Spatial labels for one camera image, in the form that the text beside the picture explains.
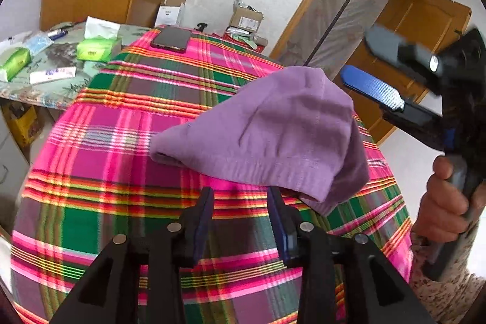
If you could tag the green tissue pack with tissue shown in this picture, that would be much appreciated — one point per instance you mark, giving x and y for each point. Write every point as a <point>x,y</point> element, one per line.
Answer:
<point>101,41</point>

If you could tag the white cardboard box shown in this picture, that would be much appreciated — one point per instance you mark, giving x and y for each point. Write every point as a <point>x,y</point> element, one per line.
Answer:
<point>170,13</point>

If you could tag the wooden door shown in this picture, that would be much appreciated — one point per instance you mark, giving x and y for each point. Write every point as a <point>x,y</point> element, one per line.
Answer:
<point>405,36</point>

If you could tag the grey zippered door curtain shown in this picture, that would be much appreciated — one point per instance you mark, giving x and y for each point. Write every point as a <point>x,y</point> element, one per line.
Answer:
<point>329,32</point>

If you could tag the floral side table cover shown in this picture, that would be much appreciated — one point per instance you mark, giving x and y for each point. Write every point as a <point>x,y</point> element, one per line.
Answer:
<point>54,94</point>

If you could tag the white tube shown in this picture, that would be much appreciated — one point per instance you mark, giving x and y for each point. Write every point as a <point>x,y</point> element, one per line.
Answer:
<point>61,73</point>

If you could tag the blue mask packet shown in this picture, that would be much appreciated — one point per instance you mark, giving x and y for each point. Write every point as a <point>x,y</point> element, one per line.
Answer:
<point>37,43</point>

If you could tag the purple fleece garment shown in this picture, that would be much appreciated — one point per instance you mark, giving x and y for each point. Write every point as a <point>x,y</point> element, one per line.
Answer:
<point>293,129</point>

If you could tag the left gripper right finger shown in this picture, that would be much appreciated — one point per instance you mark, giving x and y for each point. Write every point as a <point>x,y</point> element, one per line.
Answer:
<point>302,245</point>

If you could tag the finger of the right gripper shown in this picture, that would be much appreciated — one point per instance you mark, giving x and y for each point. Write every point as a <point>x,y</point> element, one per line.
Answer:
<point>412,118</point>
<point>413,59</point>

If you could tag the pink green plaid tablecloth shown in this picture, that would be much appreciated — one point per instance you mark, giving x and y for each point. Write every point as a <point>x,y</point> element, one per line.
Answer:
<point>94,179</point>

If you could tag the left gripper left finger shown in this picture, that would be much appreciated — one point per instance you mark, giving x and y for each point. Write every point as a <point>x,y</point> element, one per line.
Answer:
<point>178,245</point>

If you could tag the floral sleeve right forearm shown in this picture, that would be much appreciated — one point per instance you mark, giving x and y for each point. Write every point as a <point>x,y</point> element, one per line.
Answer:
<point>447,301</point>

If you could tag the brown cardboard box with label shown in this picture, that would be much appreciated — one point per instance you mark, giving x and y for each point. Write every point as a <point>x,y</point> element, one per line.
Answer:
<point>245,17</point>

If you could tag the black smartphone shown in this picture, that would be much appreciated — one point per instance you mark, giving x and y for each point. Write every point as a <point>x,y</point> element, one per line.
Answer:
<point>172,38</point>

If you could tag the person's right hand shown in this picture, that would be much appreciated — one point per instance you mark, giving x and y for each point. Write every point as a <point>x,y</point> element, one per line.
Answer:
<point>444,212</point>

